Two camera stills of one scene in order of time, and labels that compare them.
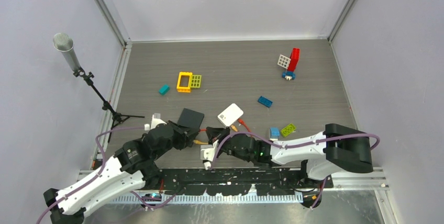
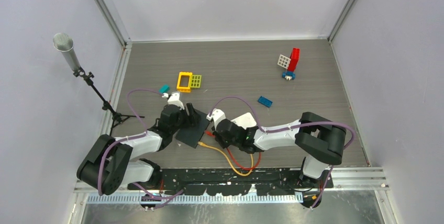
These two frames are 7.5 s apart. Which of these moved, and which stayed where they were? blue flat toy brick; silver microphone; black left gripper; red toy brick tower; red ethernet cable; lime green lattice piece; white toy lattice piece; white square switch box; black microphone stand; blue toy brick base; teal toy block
Moved: white square switch box; black left gripper; red ethernet cable
Stayed: white toy lattice piece; silver microphone; black microphone stand; teal toy block; red toy brick tower; lime green lattice piece; blue flat toy brick; blue toy brick base
